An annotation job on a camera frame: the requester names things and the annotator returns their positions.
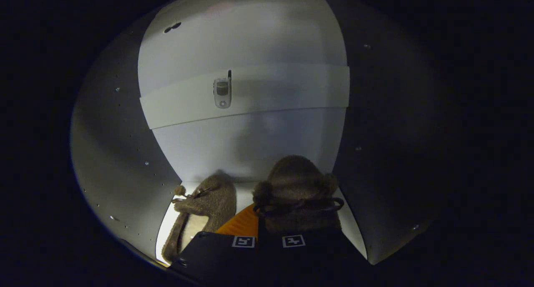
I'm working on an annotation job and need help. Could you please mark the dark grey shoe cabinet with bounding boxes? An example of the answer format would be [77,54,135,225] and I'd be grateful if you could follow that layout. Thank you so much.
[70,0,443,266]

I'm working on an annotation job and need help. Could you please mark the brown fuzzy slipper shoe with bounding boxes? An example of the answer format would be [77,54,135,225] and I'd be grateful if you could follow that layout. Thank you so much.
[252,155,345,234]
[162,173,237,264]

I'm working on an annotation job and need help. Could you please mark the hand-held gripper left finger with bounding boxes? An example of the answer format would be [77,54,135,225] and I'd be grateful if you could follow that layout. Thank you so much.
[171,203,261,287]

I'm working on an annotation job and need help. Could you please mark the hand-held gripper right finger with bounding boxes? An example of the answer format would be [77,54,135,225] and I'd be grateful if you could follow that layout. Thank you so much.
[259,229,370,287]

